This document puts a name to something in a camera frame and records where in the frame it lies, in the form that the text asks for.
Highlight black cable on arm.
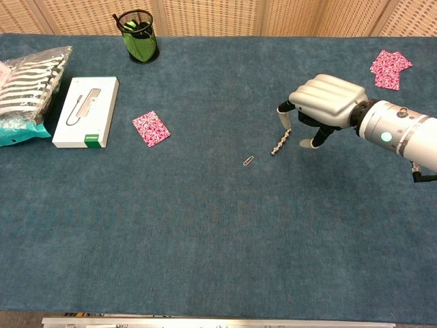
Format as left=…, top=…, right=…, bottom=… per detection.
left=410, top=163, right=437, bottom=184

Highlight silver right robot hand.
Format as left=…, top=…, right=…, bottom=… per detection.
left=277, top=74, right=369, bottom=150

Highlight woven rattan folding screen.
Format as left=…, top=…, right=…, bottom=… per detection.
left=0, top=0, right=437, bottom=38

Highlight teal plastic package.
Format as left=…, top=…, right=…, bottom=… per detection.
left=0, top=119, right=52, bottom=148

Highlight blue carpet table cover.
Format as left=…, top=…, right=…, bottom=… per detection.
left=0, top=33, right=437, bottom=325

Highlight black mesh pen holder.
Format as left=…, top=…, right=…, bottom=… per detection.
left=119, top=10, right=160, bottom=64

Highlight aluminium rail bar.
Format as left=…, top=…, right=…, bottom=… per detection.
left=41, top=316, right=397, bottom=328

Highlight striped cloth in plastic bag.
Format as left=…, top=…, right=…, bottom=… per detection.
left=0, top=45, right=74, bottom=128

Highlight white USB hub box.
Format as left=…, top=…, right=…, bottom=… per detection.
left=51, top=77, right=120, bottom=150

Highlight small metal chain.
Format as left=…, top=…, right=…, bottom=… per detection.
left=270, top=126, right=294, bottom=157

